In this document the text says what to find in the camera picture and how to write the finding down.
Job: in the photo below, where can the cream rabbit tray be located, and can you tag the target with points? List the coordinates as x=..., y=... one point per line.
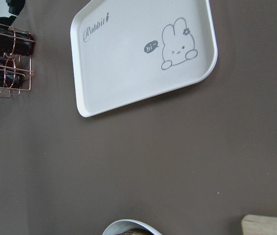
x=126, y=51

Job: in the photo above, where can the white round plate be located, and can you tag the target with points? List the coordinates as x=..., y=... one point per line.
x=123, y=225

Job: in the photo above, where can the dark bottle upper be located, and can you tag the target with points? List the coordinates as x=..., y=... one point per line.
x=13, y=41

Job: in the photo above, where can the dark bottle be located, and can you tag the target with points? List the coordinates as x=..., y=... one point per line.
x=13, y=41
x=10, y=80

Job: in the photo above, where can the dark bottle lower left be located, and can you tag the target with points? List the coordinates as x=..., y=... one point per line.
x=10, y=80

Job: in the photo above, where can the wooden cutting board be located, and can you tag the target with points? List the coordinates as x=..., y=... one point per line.
x=259, y=225

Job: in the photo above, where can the copper wire bottle rack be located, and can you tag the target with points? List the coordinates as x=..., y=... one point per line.
x=16, y=64

